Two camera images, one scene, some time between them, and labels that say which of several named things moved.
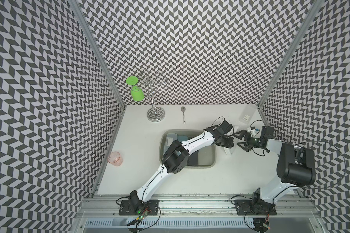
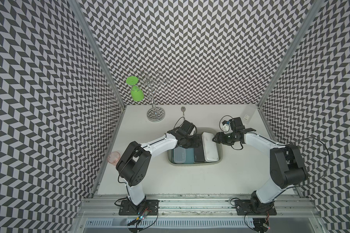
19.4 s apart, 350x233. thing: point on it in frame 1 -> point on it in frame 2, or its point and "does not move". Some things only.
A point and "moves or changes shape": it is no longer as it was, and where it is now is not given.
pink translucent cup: x=114 y=158 does not move
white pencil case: x=229 y=151 -> x=210 y=150
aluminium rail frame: x=200 y=213 does not move
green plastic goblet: x=137 y=92 does not move
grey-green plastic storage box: x=204 y=158 moves or changes shape
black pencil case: x=193 y=159 moves or changes shape
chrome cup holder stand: x=155 y=114 does not move
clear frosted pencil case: x=170 y=137 moves or changes shape
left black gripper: x=229 y=144 -> x=197 y=139
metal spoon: x=183 y=109 does not move
